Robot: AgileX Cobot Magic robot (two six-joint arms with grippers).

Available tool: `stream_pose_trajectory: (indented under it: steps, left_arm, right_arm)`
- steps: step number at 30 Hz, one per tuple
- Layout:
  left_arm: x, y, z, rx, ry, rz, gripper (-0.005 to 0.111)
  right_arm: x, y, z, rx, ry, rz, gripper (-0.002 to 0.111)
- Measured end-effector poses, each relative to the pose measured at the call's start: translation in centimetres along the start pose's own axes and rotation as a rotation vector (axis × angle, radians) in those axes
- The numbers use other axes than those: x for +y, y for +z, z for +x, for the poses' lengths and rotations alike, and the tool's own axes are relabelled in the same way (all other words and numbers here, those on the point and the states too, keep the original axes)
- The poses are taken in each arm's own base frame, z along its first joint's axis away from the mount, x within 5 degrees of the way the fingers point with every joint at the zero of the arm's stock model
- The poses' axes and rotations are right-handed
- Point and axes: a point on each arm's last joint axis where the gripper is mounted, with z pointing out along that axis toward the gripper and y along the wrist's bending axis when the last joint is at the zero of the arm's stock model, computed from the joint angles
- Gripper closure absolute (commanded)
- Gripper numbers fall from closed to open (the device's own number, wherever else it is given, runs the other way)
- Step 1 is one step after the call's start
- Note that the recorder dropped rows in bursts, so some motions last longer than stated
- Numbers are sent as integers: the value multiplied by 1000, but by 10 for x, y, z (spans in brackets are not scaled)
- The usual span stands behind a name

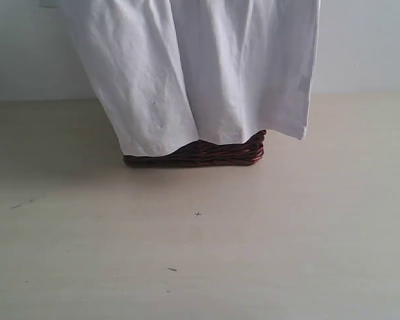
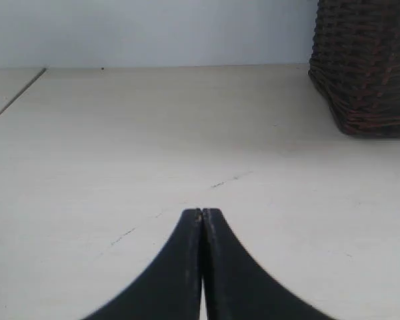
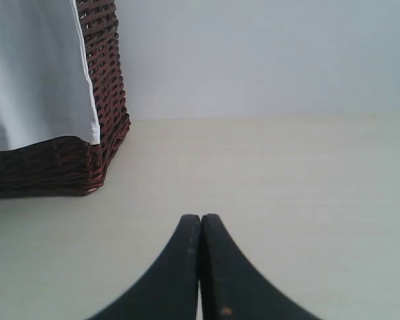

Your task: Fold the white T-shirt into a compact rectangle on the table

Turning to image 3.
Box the white t-shirt with red lettering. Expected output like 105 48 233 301
0 1 100 151

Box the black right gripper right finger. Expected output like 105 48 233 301
200 214 318 320

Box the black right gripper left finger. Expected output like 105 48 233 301
91 215 201 320

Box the brown wicker basket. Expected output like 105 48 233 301
0 1 130 198

